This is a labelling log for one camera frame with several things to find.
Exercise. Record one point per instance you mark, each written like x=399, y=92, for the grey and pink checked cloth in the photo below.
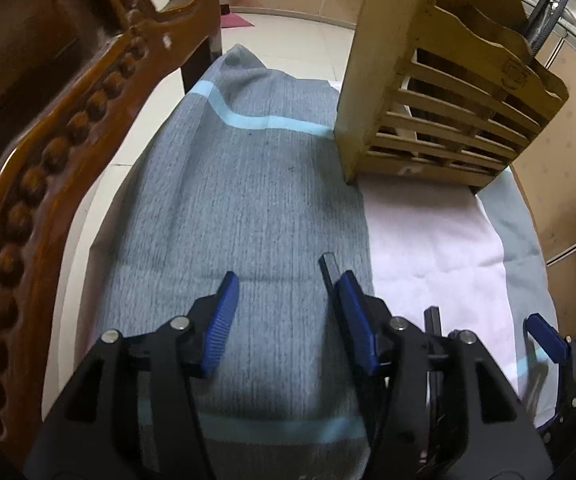
x=248, y=200

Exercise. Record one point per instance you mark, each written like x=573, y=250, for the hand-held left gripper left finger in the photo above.
x=220, y=320

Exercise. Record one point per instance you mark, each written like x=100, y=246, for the red floor mat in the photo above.
x=237, y=21

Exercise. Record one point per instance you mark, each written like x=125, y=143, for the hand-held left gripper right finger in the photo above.
x=355, y=320

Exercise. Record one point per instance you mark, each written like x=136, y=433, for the slim black chopstick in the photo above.
x=329, y=266

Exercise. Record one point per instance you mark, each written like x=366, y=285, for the wooden slatted utensil holder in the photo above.
x=392, y=35

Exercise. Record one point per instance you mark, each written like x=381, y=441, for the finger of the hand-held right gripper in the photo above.
x=547, y=335

